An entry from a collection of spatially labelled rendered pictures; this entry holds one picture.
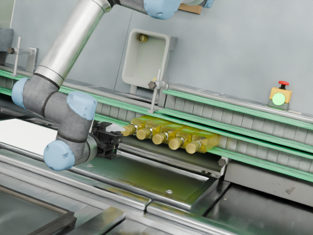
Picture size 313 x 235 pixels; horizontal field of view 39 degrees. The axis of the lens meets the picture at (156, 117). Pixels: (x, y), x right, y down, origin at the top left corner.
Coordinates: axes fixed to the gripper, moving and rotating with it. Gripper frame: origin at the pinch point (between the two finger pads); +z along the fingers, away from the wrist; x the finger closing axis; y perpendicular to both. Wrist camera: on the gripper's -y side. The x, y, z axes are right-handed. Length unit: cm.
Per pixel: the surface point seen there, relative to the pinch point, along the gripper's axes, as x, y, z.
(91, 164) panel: -12.3, -7.0, 2.5
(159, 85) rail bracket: 15.3, 1.4, 29.4
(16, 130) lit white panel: -11.8, -45.0, 11.2
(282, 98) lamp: 20, 45, 40
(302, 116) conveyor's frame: 15, 53, 38
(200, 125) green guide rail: 4.4, 19.6, 30.4
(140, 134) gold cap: 0.3, 5.5, 9.1
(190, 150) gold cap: -0.2, 23.2, 9.1
